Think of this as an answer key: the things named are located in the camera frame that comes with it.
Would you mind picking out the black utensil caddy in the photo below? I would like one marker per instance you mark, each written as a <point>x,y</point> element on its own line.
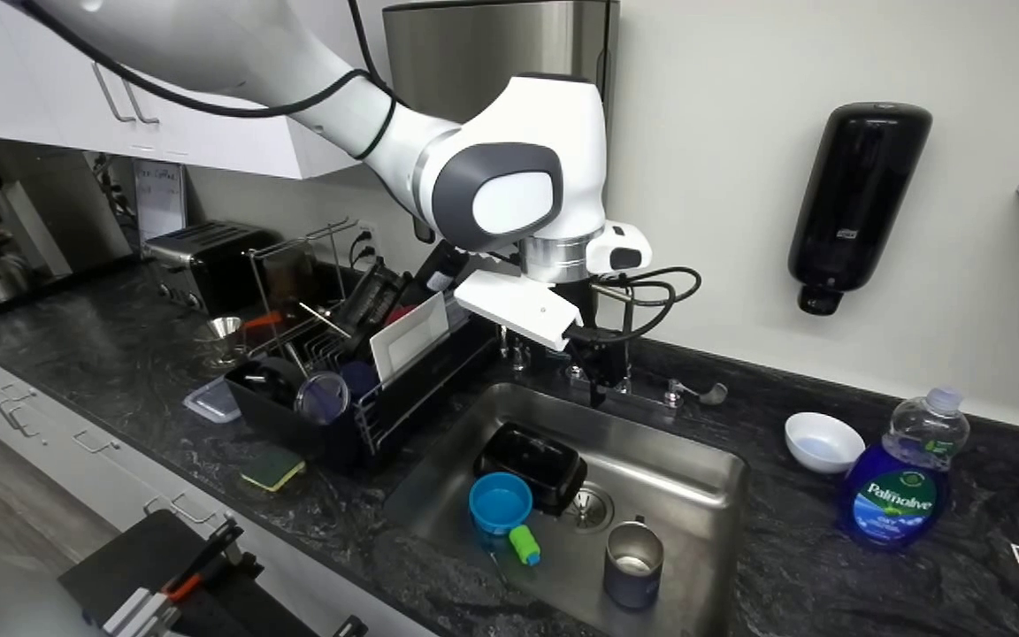
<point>284,417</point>

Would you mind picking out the white marker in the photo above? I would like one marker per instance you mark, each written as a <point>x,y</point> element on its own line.
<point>127,611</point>

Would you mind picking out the white upper cabinet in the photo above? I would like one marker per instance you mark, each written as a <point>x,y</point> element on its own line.
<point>17,108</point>

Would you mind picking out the black countertop appliance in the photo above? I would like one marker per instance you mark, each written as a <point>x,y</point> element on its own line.
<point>209,266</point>

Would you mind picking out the black wall soap dispenser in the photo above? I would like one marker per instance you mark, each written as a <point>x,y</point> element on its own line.
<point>857,199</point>

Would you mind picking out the metal sink drain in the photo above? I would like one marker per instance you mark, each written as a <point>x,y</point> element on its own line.
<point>588,504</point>

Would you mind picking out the green yellow sponge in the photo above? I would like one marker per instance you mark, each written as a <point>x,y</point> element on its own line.
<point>269,468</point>

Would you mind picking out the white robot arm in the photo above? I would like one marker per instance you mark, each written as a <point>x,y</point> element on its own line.
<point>511,130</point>

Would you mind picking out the clear plastic container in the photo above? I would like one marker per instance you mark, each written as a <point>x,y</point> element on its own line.
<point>213,401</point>

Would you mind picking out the black plastic container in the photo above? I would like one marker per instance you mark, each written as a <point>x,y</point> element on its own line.
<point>534,463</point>

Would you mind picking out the black red marker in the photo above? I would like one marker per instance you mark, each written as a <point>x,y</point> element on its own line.
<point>209,552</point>

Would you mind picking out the stainless steel sink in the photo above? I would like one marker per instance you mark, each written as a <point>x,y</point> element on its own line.
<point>673,484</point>

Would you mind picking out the clear plastic cup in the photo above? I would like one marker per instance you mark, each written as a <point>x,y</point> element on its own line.
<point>319,397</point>

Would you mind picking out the small white bowl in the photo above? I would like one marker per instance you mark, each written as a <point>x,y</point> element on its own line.
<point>821,445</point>

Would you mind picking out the blue dish soap bottle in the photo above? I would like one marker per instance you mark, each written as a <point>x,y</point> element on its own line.
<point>900,498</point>

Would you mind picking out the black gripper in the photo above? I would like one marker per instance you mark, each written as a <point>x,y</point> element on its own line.
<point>601,337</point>

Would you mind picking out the navy blue steel mug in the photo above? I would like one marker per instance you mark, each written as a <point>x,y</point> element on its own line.
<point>634,566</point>

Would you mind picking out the steel paper towel dispenser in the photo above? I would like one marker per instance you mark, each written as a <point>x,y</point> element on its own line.
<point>476,40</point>

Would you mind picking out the white rectangular board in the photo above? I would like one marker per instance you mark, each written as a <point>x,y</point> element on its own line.
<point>410,337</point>

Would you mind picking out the blue plastic cup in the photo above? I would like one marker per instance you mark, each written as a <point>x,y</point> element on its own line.
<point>357,376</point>

